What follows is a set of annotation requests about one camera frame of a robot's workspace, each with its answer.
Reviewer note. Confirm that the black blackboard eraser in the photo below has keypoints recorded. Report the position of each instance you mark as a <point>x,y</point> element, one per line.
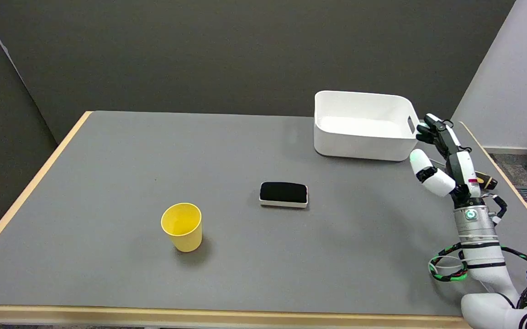
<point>284,193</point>

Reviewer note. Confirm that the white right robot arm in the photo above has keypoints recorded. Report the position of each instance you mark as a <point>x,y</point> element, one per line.
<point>480,256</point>

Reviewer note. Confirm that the white plastic storage bin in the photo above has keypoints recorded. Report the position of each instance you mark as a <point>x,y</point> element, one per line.
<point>364,125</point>

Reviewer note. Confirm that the yellow plastic cup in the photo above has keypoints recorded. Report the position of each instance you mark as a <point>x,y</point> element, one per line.
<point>182,226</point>

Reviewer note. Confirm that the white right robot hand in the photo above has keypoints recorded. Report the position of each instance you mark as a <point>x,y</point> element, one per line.
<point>439,180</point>

